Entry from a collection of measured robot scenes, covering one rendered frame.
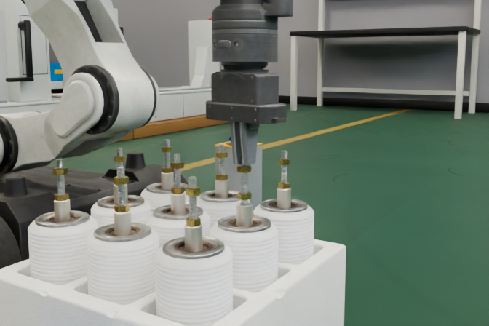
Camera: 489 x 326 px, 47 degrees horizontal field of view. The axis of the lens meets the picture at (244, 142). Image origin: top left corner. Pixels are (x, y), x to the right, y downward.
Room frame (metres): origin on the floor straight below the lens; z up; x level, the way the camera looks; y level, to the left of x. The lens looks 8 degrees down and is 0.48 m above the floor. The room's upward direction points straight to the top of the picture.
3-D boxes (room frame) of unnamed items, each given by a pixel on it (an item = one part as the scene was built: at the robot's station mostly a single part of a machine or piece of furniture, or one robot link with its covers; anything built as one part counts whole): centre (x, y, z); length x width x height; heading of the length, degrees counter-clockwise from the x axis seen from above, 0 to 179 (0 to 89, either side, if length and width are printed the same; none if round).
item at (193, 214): (0.66, 0.06, 0.30); 0.01 x 0.01 x 0.08
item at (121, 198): (0.72, 0.16, 0.30); 0.01 x 0.01 x 0.08
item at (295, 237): (0.86, -0.06, 0.16); 0.10 x 0.10 x 0.18
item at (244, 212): (0.76, 0.00, 0.26); 0.02 x 0.02 x 0.03
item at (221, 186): (0.92, 0.04, 0.26); 0.02 x 0.02 x 0.03
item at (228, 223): (0.76, 0.00, 0.25); 0.08 x 0.08 x 0.01
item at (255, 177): (1.11, 0.01, 0.16); 0.07 x 0.07 x 0.31; 58
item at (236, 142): (0.77, 0.01, 0.37); 0.03 x 0.02 x 0.06; 142
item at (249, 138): (0.75, -0.01, 0.37); 0.03 x 0.02 x 0.06; 142
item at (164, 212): (0.82, 0.10, 0.25); 0.08 x 0.08 x 0.01
